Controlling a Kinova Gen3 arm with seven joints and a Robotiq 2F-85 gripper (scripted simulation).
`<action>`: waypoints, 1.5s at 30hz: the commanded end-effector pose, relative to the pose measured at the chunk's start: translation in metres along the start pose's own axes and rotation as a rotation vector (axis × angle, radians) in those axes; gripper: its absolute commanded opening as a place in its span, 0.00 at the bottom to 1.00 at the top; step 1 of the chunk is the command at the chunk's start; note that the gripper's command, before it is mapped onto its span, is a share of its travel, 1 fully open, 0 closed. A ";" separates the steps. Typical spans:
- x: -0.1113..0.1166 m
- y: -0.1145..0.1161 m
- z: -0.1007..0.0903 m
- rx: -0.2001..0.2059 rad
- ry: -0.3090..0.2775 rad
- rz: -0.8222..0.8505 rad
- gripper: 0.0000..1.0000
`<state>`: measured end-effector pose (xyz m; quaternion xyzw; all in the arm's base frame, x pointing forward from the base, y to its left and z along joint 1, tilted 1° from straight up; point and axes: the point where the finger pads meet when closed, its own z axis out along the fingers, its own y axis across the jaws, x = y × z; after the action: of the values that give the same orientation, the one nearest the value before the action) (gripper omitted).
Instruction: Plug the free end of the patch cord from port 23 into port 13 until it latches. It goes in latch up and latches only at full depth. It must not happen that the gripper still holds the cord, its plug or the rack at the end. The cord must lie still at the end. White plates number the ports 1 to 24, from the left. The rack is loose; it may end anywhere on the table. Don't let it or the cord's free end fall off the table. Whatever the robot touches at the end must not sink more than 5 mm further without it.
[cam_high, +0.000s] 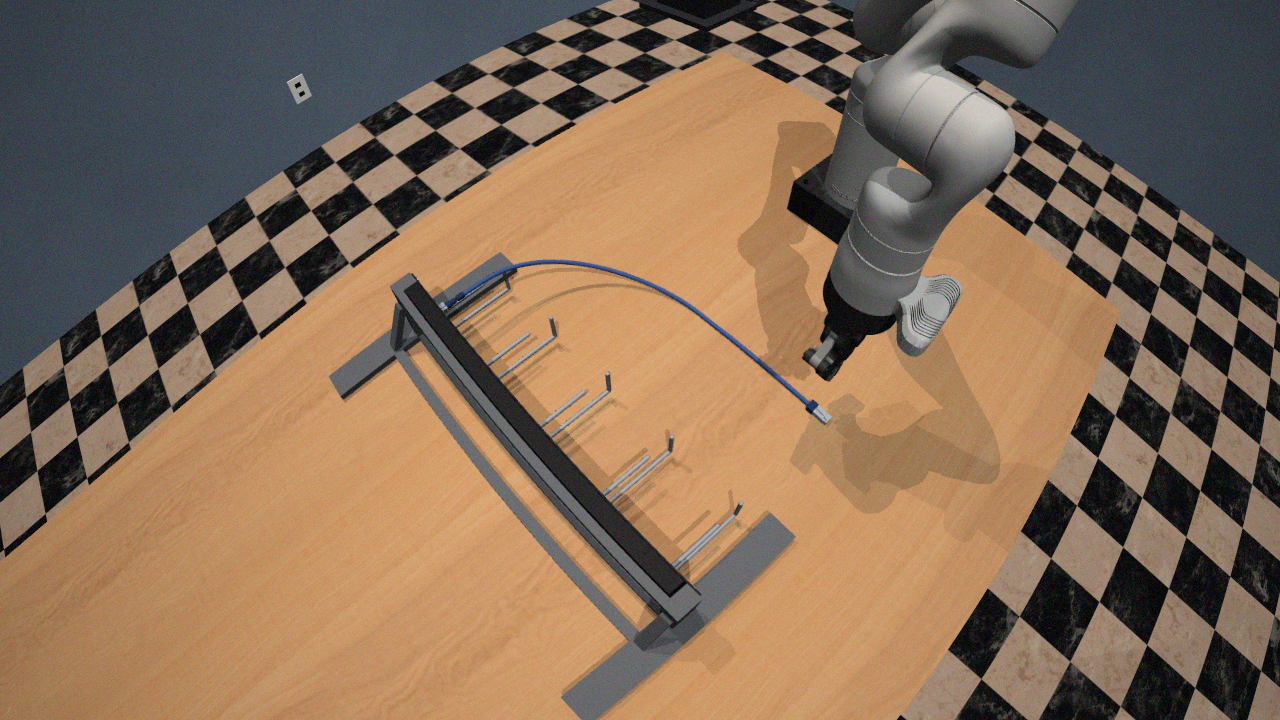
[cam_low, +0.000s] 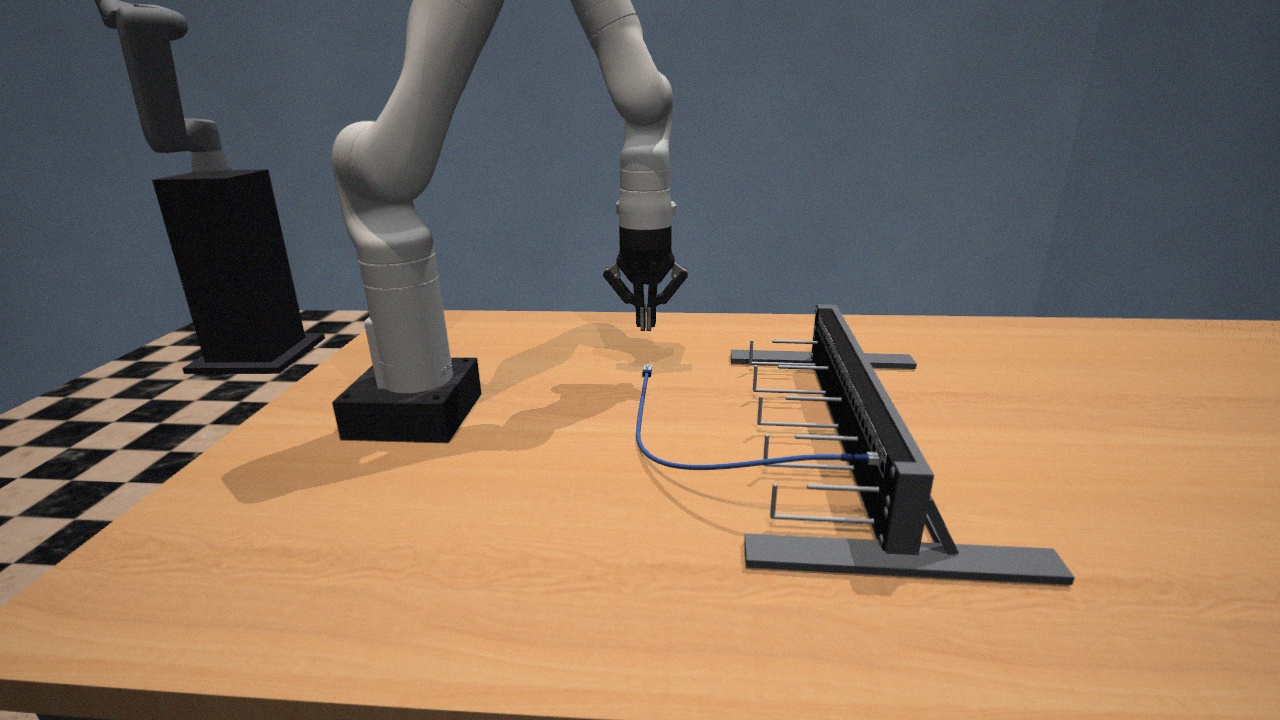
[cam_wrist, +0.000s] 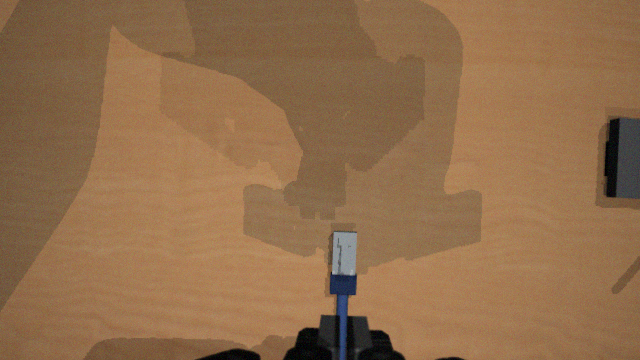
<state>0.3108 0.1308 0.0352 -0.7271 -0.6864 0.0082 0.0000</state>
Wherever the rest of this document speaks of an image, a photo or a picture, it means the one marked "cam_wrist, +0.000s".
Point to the network cable plug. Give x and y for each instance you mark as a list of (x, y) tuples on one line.
[(343, 278)]

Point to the blue patch cable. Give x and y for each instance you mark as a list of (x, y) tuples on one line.
[(342, 310)]

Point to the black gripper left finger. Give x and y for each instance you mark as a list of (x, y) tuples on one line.
[(326, 347)]

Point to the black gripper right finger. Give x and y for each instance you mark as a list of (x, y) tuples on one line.
[(365, 344)]

